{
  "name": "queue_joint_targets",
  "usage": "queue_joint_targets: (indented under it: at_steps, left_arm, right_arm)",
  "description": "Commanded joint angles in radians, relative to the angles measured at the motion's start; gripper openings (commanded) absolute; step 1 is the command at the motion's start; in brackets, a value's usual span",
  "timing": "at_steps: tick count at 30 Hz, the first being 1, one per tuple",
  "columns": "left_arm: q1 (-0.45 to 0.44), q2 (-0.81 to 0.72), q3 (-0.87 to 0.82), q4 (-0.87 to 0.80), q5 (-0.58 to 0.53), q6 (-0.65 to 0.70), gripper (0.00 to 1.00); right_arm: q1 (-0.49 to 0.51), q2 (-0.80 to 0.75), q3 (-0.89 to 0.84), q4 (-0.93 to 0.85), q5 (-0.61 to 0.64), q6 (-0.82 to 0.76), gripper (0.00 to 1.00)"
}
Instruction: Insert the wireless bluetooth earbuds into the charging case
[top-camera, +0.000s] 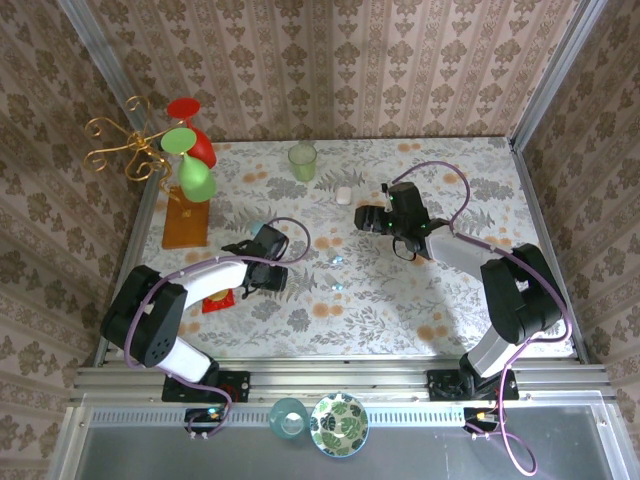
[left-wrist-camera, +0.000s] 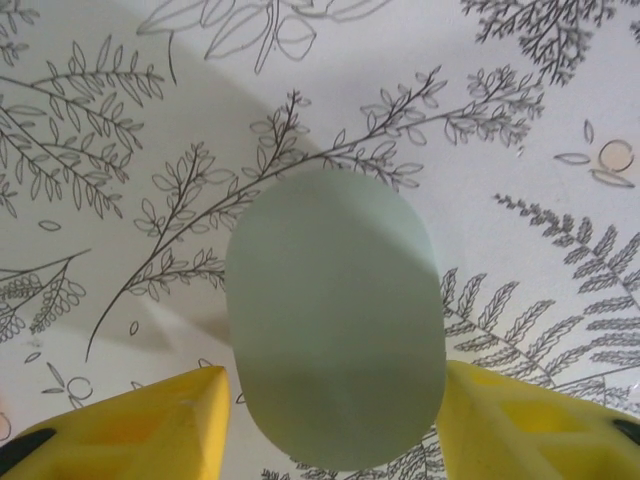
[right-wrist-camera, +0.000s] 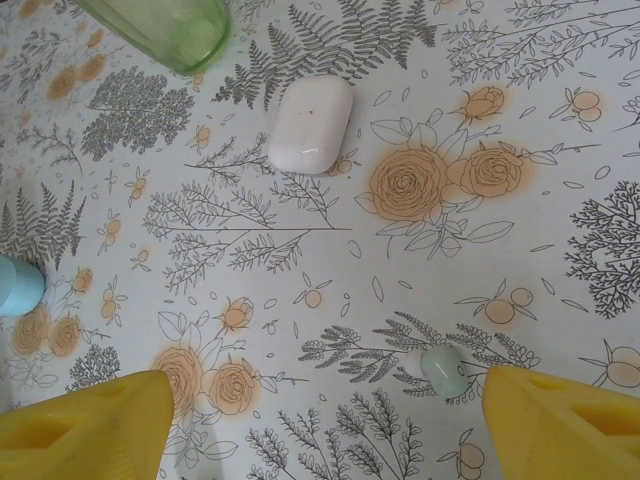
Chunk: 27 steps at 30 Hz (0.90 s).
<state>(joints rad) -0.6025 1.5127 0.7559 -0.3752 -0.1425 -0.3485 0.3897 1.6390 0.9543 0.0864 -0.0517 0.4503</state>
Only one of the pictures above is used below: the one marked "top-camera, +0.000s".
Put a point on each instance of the white earbud charging case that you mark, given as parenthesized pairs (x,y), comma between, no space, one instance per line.
(344,195)

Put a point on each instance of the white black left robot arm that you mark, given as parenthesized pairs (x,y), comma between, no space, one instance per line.
(215,272)

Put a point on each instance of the red snack packet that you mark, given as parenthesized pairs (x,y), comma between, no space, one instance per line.
(220,302)

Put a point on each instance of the translucent green plastic cup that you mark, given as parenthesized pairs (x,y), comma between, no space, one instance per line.
(302,167)

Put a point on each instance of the green wine glass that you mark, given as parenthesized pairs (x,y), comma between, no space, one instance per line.
(195,180)

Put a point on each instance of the teal glass cup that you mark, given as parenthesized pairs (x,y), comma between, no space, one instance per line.
(275,420)

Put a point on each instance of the red wine glass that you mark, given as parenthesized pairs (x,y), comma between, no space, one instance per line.
(202,147)

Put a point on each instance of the small black controller board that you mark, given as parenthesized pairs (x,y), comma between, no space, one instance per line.
(480,419)
(202,417)

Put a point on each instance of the leaf pattern bowl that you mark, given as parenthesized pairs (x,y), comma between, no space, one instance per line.
(340,425)

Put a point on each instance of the grey metal panel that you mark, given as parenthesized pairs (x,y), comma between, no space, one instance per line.
(400,460)

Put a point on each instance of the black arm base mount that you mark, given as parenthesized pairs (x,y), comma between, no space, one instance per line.
(442,385)
(235,385)

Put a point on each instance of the aluminium side rail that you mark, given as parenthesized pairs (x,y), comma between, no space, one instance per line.
(142,220)
(534,200)

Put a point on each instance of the aluminium front rail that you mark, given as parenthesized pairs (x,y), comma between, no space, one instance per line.
(350,380)

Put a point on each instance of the aluminium frame post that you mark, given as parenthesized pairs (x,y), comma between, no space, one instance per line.
(100,55)
(553,70)

